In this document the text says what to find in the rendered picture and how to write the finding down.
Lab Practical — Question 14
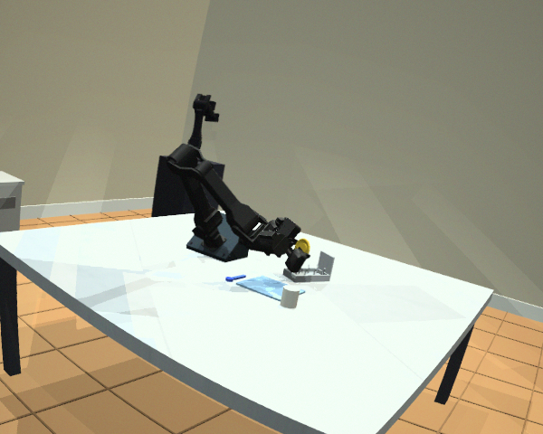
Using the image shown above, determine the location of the light blue flat square mat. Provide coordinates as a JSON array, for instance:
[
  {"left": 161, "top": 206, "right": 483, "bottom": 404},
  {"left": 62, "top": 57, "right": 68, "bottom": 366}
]
[{"left": 236, "top": 275, "right": 288, "bottom": 302}]

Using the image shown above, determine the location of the yellow plate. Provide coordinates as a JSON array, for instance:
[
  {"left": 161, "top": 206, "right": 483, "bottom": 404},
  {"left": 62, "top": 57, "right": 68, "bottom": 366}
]
[{"left": 294, "top": 239, "right": 310, "bottom": 254}]

